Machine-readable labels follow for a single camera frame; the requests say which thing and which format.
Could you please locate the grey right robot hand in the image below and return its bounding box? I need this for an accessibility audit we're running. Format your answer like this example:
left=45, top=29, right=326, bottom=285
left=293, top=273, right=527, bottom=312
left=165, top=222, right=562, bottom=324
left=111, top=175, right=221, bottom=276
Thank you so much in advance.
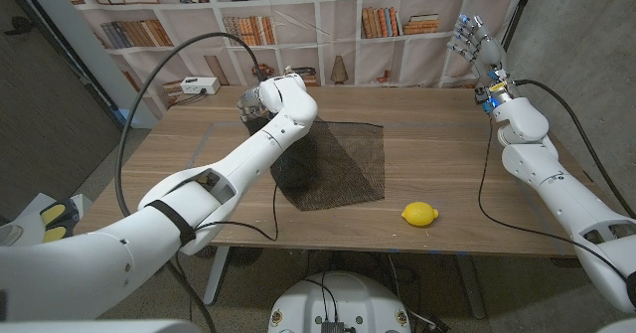
left=446, top=13, right=521, bottom=113

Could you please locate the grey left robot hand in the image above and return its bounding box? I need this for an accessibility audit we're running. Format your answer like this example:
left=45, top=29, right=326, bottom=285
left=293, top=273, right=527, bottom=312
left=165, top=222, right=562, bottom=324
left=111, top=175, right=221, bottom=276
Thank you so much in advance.
left=237, top=86, right=272, bottom=123

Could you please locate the black mesh netting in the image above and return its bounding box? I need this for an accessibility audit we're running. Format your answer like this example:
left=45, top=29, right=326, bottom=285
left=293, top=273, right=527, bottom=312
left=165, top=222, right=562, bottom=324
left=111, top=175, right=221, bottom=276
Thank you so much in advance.
left=245, top=116, right=387, bottom=213

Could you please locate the yellow lemon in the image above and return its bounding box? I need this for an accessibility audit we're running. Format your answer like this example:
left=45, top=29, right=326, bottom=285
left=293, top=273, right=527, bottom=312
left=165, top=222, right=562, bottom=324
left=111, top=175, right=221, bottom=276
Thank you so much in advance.
left=400, top=201, right=440, bottom=228

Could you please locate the black backdrop stand pole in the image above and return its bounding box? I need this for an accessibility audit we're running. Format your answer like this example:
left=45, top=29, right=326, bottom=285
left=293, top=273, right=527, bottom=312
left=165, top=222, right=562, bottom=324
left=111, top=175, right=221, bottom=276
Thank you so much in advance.
left=484, top=0, right=538, bottom=89

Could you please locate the white power strip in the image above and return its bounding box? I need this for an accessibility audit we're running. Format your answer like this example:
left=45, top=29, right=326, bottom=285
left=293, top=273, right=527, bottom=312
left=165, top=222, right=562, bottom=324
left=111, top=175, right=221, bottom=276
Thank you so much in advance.
left=179, top=77, right=222, bottom=96

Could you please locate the grey tape outline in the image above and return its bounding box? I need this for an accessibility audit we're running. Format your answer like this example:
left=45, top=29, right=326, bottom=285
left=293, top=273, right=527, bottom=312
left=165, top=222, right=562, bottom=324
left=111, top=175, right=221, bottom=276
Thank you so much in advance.
left=143, top=118, right=553, bottom=243

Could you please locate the printed bookshelf backdrop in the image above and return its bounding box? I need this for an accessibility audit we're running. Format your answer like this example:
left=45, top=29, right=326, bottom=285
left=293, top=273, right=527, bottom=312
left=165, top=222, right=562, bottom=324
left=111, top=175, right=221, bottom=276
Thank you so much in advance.
left=52, top=0, right=536, bottom=120

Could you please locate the dark round floor object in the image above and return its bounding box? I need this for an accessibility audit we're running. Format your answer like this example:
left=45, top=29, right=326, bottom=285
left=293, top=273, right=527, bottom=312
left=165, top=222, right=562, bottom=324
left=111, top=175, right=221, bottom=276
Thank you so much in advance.
left=226, top=246, right=264, bottom=268

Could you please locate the metal table leg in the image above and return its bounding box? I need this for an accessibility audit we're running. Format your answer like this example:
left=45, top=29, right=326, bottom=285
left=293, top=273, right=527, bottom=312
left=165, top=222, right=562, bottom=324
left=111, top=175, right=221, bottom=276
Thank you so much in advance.
left=202, top=246, right=233, bottom=307
left=454, top=252, right=487, bottom=320

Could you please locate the dark grey door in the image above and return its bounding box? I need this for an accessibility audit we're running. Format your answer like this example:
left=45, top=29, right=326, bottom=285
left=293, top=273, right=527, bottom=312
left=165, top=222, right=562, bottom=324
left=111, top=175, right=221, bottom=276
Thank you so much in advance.
left=0, top=0, right=125, bottom=220

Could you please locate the white robot torso base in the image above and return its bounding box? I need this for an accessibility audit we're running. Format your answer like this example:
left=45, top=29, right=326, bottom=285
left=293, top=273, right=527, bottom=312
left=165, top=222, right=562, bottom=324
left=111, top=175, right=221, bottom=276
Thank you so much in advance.
left=267, top=271, right=412, bottom=333

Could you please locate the yellow black foot pedal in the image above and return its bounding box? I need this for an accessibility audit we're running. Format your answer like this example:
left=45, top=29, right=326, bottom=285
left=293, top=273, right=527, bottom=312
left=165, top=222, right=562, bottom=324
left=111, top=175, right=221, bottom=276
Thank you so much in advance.
left=40, top=198, right=80, bottom=245

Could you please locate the white floor platform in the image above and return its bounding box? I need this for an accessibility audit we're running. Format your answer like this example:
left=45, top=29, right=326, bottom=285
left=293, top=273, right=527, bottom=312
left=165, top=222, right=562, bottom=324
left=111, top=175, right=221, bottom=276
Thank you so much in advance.
left=0, top=192, right=93, bottom=248

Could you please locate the white sneaker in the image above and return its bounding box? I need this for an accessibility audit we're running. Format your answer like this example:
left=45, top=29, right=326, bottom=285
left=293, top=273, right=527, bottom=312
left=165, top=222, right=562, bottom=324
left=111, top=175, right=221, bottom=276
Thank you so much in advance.
left=0, top=223, right=24, bottom=248

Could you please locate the black power strip cable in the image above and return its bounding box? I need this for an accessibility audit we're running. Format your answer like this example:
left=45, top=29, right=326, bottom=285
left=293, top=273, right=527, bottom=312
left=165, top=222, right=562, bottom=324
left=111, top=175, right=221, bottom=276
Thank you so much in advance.
left=171, top=89, right=208, bottom=106

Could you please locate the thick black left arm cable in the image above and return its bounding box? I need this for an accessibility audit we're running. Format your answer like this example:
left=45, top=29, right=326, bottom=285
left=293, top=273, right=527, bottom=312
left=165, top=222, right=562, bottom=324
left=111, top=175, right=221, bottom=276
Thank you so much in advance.
left=113, top=31, right=267, bottom=333

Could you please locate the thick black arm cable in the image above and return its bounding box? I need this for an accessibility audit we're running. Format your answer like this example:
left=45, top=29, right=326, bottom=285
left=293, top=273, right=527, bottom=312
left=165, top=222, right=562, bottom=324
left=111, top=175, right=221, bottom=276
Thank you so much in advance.
left=515, top=78, right=636, bottom=221
left=113, top=31, right=267, bottom=333

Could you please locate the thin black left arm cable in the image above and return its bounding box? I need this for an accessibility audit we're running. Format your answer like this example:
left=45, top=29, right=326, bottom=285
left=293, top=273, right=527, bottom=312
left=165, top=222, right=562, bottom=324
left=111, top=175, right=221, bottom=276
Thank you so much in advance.
left=193, top=181, right=280, bottom=243

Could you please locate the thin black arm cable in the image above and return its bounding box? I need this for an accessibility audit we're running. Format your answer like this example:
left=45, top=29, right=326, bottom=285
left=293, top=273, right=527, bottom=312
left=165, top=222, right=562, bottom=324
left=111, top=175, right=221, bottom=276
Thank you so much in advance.
left=193, top=181, right=280, bottom=243
left=476, top=113, right=630, bottom=282

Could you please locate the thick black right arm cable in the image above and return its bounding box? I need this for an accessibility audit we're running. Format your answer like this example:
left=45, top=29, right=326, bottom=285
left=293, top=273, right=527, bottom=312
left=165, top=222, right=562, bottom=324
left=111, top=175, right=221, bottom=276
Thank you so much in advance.
left=515, top=78, right=636, bottom=221

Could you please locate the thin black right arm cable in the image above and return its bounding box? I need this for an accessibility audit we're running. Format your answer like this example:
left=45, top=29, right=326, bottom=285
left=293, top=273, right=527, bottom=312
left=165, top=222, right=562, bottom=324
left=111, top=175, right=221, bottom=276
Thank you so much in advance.
left=476, top=113, right=630, bottom=282

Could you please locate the black door handle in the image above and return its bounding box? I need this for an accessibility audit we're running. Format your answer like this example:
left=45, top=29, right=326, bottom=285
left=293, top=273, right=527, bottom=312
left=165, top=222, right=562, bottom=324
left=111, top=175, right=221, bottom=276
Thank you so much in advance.
left=3, top=15, right=35, bottom=37

